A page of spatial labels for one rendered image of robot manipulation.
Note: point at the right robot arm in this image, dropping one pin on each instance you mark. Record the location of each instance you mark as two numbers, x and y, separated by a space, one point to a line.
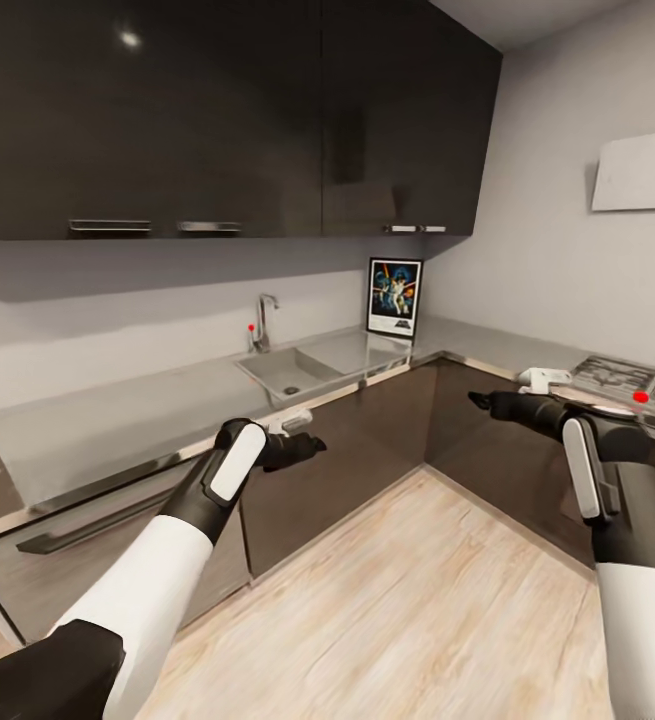
607 449

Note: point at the range hood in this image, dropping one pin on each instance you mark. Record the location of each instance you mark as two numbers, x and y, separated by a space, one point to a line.
626 175

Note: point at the poster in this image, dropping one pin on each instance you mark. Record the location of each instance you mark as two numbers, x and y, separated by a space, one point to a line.
393 296

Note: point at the burner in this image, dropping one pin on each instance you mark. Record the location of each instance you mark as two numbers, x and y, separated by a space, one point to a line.
612 377

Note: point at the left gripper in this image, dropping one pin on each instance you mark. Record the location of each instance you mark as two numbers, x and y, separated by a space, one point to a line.
296 449

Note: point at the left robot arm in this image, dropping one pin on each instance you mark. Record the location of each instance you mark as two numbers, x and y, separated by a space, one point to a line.
103 658

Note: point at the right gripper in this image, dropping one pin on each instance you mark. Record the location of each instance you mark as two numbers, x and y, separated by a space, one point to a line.
522 408

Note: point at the dishwasher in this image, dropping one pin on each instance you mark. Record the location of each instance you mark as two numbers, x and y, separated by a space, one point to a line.
48 564

